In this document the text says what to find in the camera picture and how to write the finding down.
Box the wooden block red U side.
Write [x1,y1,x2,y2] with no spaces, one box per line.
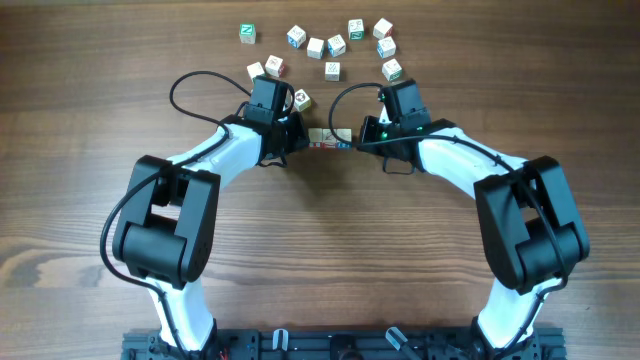
[308,128,323,148]

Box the wooden block red pattern top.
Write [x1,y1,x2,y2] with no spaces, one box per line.
[321,129,339,149]

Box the wooden block blue H side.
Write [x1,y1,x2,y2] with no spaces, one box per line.
[336,128,352,149]

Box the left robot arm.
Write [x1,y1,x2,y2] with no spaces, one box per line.
[100,75,309,359]

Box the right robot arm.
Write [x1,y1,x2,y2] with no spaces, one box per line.
[357,80,590,358]

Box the wooden block yellow side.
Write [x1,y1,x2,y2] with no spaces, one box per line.
[294,89,312,112]

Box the wooden block green side right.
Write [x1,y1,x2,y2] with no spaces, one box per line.
[382,59,403,82]

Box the wooden block shell top red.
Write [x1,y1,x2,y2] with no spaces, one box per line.
[265,55,284,78]

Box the wooden block green side left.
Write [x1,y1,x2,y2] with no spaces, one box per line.
[247,62,266,82]

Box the wooden block M top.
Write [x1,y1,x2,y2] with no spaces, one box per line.
[324,62,341,82]

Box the plain white wooden block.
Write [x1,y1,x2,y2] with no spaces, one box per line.
[307,38,325,60]

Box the wooden block blue P side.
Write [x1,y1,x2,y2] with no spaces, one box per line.
[377,37,397,59]

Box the wooden block blue X side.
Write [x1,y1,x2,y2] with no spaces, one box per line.
[327,34,346,57]

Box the wooden block green Z top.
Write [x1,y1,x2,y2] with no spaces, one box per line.
[239,23,257,44]

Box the wooden block green Z side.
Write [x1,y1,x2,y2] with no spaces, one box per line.
[348,19,365,40]

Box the left black cable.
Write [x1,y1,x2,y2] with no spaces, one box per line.
[99,70,296,360]

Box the black cable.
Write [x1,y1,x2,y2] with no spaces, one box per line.
[328,82,571,360]
[99,70,296,360]

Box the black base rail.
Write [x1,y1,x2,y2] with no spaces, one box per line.
[120,327,567,360]

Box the right black cable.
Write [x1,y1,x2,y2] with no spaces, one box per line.
[328,82,571,360]

